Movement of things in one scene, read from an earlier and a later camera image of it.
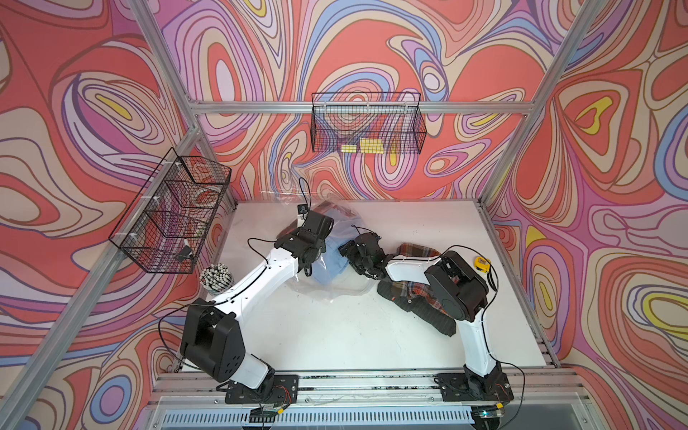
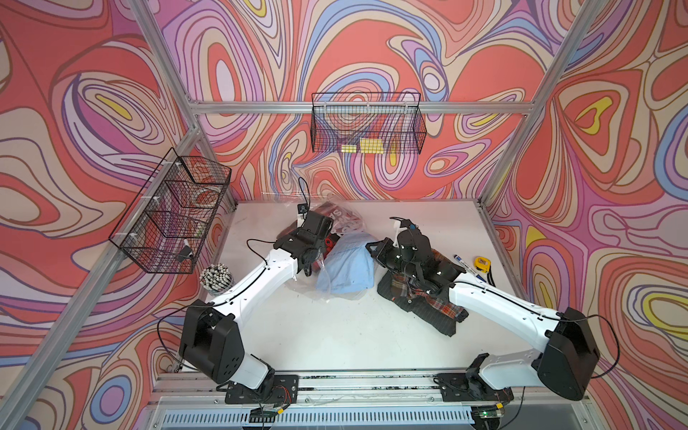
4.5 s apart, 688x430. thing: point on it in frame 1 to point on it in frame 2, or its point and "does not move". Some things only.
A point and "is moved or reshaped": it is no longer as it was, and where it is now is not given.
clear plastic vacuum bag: [336, 274] does not move
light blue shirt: [331, 262] is moved or reshaped
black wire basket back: [366, 122] does not move
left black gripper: [322, 246] does not move
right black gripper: [349, 251] to [383, 246]
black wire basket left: [165, 225] does not move
